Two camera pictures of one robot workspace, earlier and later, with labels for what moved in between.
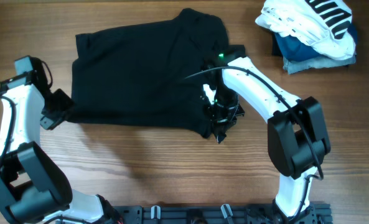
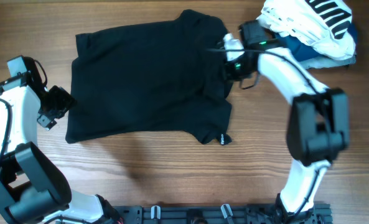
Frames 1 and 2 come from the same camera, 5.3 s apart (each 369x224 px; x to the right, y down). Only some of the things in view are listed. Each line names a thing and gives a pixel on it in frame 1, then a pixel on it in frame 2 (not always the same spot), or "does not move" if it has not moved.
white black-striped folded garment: (323, 25) does not move
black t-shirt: (147, 76) does not move
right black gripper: (223, 119) to (229, 70)
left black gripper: (51, 124) does not move
